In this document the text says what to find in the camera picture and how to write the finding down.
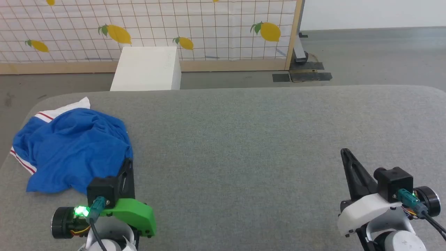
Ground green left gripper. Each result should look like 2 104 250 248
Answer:
99 158 156 238

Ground grey metal partition foot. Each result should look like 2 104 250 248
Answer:
294 32 309 65

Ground lemon print wooden-framed partition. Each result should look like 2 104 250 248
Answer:
0 0 306 75

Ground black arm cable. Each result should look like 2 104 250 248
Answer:
88 196 108 251
397 189 446 242

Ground grey fabric sofa seat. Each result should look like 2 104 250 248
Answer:
0 85 446 251

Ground white rectangular box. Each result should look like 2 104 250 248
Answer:
110 46 182 91

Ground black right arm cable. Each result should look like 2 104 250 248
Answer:
397 189 446 242

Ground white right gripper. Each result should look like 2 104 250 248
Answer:
337 148 412 238

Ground long black floor tape patch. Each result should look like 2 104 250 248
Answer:
290 71 333 83

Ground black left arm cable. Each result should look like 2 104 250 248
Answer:
88 196 108 251

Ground blue jersey with white trim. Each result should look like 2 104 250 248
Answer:
10 97 134 194

